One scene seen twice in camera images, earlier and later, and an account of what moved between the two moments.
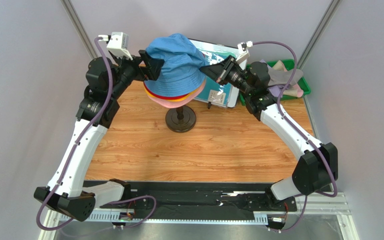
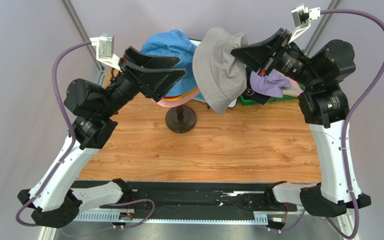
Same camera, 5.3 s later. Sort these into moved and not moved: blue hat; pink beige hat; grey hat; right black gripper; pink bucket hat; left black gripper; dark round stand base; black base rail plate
Moved: left black gripper; grey hat; right black gripper
Not moved: pink bucket hat; pink beige hat; dark round stand base; blue hat; black base rail plate
